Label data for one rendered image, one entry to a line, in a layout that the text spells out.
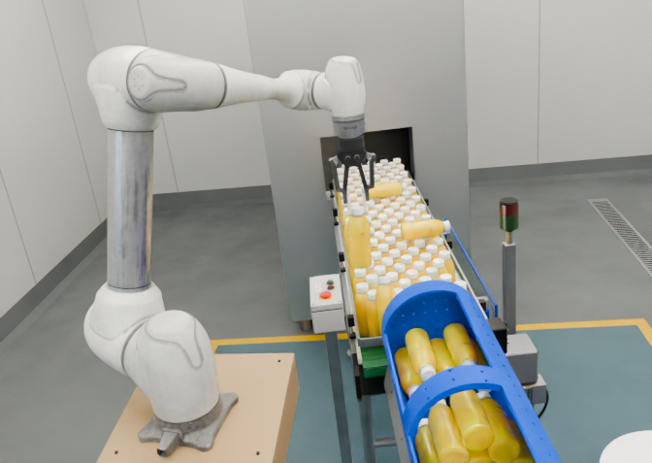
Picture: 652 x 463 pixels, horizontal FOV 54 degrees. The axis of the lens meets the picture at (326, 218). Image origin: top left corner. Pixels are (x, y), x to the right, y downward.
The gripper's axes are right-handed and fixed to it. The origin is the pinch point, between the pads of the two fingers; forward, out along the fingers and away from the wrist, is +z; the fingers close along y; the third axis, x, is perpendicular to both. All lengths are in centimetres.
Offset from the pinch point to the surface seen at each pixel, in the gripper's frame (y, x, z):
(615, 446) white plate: 47, -66, 38
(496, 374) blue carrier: 23, -61, 20
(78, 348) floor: -176, 175, 142
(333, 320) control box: -10.8, -1.1, 37.7
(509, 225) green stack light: 52, 24, 23
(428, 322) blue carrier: 15.9, -18.7, 31.3
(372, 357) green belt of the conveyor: 0, -3, 52
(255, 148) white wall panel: -71, 414, 88
